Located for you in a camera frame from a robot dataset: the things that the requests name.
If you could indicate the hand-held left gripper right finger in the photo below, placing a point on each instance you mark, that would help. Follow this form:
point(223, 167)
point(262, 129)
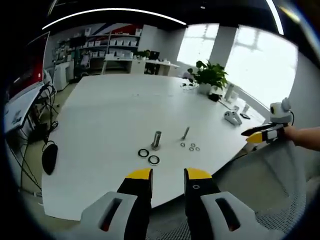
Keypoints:
point(215, 215)

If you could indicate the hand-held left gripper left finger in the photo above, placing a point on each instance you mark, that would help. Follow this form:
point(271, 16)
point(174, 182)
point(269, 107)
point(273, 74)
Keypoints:
point(117, 215)

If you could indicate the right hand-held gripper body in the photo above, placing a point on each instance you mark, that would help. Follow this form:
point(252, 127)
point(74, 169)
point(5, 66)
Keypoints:
point(280, 112)

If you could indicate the large metal washer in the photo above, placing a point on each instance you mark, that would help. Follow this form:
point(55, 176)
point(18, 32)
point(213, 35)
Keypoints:
point(149, 160)

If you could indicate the thin threaded stud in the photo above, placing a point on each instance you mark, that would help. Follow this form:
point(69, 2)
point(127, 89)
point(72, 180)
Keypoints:
point(185, 132)

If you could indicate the thick threaded stud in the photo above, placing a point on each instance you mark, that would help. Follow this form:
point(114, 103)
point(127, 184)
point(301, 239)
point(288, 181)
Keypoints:
point(157, 140)

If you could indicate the person's right hand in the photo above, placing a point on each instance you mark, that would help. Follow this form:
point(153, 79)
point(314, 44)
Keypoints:
point(292, 135)

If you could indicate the black phone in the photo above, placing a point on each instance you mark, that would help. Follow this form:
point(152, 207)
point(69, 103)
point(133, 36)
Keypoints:
point(245, 116)

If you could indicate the small white cup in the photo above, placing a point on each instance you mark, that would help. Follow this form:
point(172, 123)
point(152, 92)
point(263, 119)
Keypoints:
point(247, 108)

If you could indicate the white game controller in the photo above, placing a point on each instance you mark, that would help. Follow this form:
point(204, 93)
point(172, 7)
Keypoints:
point(232, 118)

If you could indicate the white mesh chair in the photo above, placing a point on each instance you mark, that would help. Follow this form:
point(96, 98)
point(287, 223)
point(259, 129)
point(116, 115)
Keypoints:
point(270, 180)

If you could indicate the tall white bottle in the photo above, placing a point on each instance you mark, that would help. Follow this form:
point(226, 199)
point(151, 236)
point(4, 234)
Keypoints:
point(231, 91)

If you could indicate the small black device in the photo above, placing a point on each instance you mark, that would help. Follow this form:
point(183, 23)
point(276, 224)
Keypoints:
point(214, 97)

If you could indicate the green potted plant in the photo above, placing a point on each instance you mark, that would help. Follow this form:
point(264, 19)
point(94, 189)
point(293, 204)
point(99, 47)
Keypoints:
point(211, 75)

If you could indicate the black computer mouse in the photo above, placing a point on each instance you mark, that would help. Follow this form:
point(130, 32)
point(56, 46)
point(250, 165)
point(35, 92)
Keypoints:
point(50, 158)

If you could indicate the ceiling light strip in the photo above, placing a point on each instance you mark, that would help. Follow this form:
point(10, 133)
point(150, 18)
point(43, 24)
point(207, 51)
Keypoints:
point(112, 12)
point(275, 16)

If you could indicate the black monitor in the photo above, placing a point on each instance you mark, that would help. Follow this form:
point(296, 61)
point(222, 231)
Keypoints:
point(154, 55)

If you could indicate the white background desk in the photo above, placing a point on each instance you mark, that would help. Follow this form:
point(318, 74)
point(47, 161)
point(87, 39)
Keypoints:
point(140, 65)

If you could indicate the white side desk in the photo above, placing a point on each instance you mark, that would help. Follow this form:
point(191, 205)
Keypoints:
point(20, 112)

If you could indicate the white cabinet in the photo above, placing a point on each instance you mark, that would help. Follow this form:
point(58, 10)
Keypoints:
point(62, 75)

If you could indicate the storage shelf with white bins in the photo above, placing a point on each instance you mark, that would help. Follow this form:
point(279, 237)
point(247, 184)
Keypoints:
point(107, 42)

